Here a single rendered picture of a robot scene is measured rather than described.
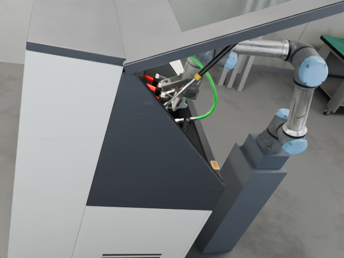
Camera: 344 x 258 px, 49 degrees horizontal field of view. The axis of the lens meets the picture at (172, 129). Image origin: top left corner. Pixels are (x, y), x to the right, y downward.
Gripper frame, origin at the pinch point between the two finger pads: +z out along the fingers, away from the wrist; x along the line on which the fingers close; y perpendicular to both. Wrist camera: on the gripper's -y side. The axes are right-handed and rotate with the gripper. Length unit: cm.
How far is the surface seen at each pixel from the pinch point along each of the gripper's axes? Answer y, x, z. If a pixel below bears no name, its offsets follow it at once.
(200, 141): 19.3, -3.0, 15.5
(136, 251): -4, -33, 65
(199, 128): 20.9, 6.6, 15.3
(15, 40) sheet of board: -80, 190, 89
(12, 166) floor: -68, 60, 110
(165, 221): 3, -33, 40
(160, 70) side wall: 0.5, 33.3, 1.6
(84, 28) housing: -47, -19, -40
